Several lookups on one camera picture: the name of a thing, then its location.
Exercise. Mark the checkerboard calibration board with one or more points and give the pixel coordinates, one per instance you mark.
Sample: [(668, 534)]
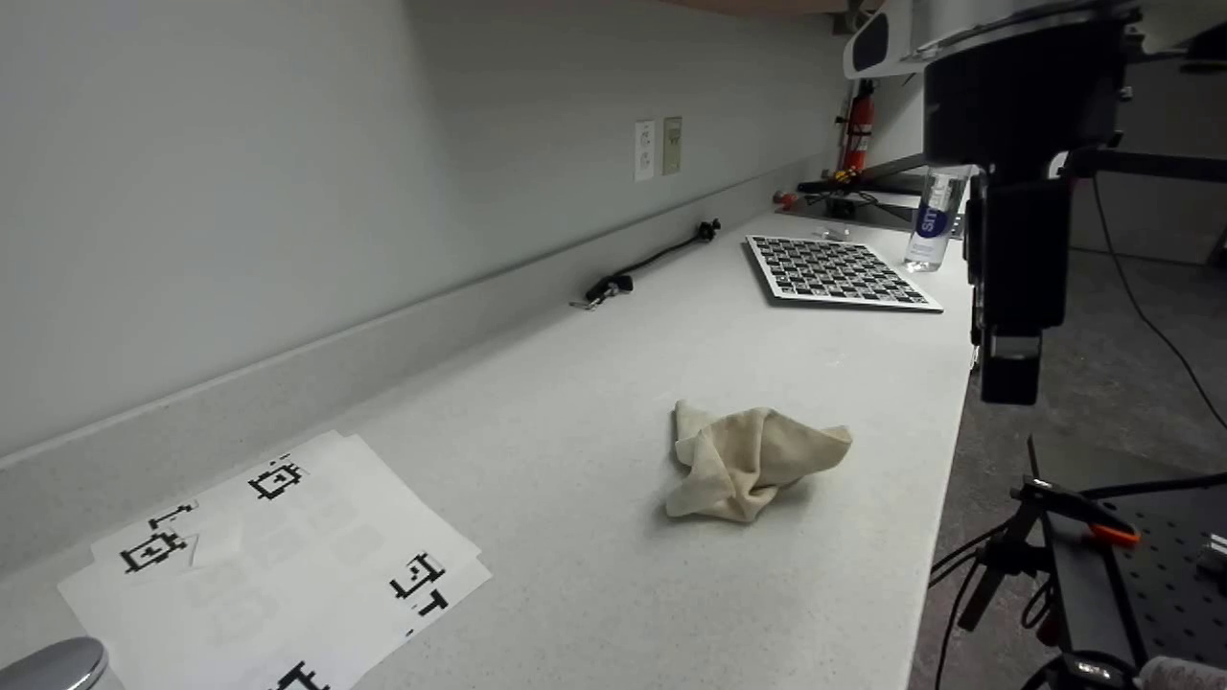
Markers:
[(826, 272)]

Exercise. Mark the red clamp tool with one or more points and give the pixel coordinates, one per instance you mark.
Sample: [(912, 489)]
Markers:
[(856, 130)]

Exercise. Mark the white paper sheet with markers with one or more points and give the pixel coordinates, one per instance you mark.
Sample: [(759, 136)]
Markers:
[(300, 573)]

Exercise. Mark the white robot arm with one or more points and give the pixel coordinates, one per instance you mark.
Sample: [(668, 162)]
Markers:
[(906, 37)]

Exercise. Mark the black tripod with cables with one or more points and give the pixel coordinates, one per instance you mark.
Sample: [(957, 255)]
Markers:
[(1128, 563)]

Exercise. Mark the cream cloth towel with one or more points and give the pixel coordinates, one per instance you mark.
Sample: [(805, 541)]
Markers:
[(734, 466)]

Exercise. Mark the white wall outlet plate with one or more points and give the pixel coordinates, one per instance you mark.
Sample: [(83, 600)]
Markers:
[(645, 149)]

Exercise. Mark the clear plastic water bottle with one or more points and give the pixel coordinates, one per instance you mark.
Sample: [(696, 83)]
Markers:
[(933, 223)]

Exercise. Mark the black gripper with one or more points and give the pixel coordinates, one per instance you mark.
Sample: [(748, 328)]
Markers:
[(1021, 107)]

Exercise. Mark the beige wall switch plate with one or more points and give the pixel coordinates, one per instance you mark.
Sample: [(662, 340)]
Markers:
[(672, 145)]

